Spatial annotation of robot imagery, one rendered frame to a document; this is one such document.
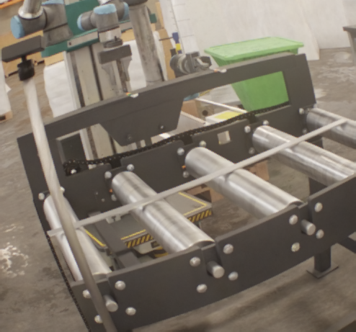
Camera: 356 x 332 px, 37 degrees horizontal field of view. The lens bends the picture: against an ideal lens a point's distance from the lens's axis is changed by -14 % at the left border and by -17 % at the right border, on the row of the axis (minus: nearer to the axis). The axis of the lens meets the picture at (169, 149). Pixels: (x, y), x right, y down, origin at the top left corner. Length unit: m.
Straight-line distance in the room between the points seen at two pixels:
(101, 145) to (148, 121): 1.08
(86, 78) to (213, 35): 2.86
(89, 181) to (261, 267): 0.98
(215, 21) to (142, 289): 4.73
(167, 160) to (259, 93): 2.59
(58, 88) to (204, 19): 1.62
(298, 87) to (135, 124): 0.76
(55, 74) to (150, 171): 3.48
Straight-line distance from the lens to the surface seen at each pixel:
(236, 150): 2.51
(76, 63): 3.27
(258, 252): 1.58
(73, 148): 3.48
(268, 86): 4.94
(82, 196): 2.36
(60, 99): 5.81
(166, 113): 2.38
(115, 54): 2.38
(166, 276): 1.49
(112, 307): 1.46
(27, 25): 2.93
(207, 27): 6.02
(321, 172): 1.97
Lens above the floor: 1.59
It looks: 16 degrees down
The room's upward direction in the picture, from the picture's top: 14 degrees counter-clockwise
